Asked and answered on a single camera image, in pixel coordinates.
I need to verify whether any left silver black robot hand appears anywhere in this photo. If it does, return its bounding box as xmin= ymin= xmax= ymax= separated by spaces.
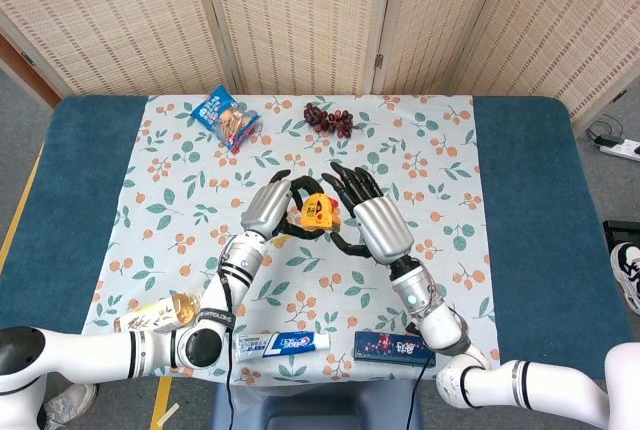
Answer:
xmin=240 ymin=168 xmax=335 ymax=246

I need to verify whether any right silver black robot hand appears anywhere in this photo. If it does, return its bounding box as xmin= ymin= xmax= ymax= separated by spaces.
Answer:
xmin=321 ymin=161 xmax=416 ymax=274

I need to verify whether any yellow tape measure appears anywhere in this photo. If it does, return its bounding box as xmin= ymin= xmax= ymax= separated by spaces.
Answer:
xmin=299 ymin=192 xmax=341 ymax=231

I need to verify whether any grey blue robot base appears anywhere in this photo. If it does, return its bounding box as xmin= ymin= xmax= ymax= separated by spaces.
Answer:
xmin=212 ymin=377 xmax=426 ymax=430

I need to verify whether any floral patterned tablecloth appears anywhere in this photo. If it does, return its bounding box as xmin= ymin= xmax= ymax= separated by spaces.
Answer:
xmin=82 ymin=94 xmax=501 ymax=384

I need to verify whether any blue snack packet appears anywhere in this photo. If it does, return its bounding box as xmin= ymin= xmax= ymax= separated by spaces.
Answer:
xmin=190 ymin=85 xmax=263 ymax=154

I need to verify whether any dark red grape bunch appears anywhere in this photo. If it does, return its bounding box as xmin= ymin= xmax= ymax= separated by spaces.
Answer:
xmin=303 ymin=102 xmax=361 ymax=140

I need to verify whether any dark blue floral box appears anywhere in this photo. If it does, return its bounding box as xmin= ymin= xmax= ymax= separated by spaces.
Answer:
xmin=353 ymin=330 xmax=437 ymax=367

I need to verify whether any blue white toothpaste tube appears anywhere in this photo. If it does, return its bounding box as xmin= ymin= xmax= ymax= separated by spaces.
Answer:
xmin=234 ymin=330 xmax=332 ymax=364

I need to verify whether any woven folding screen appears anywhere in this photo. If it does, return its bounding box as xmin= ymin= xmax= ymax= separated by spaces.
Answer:
xmin=0 ymin=0 xmax=640 ymax=121

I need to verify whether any black box on floor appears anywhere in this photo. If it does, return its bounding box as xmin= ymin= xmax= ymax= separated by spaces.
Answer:
xmin=602 ymin=219 xmax=640 ymax=251

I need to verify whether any black and white sneaker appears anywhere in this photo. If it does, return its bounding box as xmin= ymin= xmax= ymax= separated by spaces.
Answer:
xmin=609 ymin=242 xmax=640 ymax=316

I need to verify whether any white power strip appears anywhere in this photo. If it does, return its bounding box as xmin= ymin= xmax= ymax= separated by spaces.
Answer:
xmin=598 ymin=138 xmax=640 ymax=161

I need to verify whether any grey sneaker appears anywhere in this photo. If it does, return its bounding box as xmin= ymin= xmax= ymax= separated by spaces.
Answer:
xmin=42 ymin=382 xmax=99 ymax=426

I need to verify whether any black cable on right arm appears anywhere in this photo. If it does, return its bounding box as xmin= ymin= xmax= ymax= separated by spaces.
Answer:
xmin=405 ymin=319 xmax=437 ymax=430

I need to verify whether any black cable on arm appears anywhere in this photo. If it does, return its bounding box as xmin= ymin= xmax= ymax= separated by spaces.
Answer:
xmin=217 ymin=269 xmax=237 ymax=430
xmin=405 ymin=319 xmax=437 ymax=430

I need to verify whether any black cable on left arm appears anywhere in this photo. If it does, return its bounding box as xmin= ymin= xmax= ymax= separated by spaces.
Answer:
xmin=217 ymin=269 xmax=237 ymax=430

